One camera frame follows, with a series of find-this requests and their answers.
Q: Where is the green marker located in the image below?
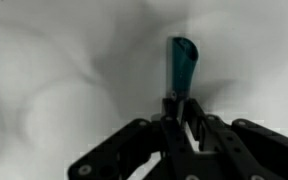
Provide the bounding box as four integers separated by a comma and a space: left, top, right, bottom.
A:
166, 36, 199, 101

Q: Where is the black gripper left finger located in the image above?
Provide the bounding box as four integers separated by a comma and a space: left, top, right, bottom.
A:
67, 97, 198, 180

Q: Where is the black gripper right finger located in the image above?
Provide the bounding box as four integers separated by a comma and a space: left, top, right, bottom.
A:
183, 98, 288, 180

